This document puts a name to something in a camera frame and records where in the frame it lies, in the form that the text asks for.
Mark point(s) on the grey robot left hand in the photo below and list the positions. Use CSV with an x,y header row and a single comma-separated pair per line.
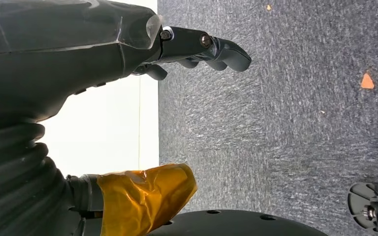
x,y
62,49

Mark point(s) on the large orange floor scrap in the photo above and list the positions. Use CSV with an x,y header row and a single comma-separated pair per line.
x,y
367,83

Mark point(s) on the black caster wheel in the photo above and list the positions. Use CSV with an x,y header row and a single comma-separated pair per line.
x,y
371,208

